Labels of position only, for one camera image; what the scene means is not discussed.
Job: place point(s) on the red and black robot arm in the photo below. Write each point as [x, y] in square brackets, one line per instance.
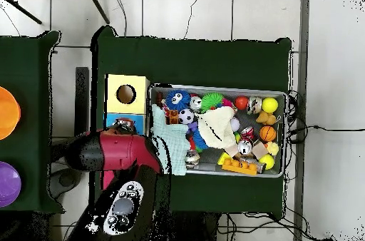
[119, 149]

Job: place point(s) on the mint muslin cloth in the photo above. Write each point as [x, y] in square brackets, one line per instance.
[176, 138]

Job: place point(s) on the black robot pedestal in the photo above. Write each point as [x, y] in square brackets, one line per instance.
[194, 228]

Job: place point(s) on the red soda can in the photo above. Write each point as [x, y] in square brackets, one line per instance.
[245, 147]

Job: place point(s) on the grey round stand base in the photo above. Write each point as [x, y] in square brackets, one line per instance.
[64, 182]

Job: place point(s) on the black floor post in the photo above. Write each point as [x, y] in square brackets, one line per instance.
[82, 95]

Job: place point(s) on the black and white soccer ball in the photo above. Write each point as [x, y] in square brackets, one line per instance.
[186, 116]

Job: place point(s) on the green spiky rubber ball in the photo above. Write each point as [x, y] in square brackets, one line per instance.
[211, 100]

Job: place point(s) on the dark green tablecloth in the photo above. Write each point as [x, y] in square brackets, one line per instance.
[37, 95]
[185, 61]

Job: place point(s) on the wooden box with three holes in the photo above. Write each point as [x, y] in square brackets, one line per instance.
[139, 104]

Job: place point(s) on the large yellow ball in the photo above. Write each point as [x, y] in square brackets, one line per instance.
[270, 105]

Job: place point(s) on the orange mini basketball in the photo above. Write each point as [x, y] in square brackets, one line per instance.
[268, 134]

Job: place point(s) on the cream muslin cloth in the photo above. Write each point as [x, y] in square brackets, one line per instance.
[216, 127]

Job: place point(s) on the long orange toy block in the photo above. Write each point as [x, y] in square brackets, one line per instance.
[241, 166]

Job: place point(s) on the black stand legs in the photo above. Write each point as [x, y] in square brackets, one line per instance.
[97, 5]

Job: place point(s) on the blue spiky ball with eyes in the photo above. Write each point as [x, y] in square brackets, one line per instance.
[184, 101]

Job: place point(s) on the purple plastic bowl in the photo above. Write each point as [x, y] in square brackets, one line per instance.
[8, 184]

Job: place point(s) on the red rubber ball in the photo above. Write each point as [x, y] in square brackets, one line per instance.
[241, 103]

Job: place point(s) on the orange plastic bowl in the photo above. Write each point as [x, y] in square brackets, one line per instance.
[7, 114]

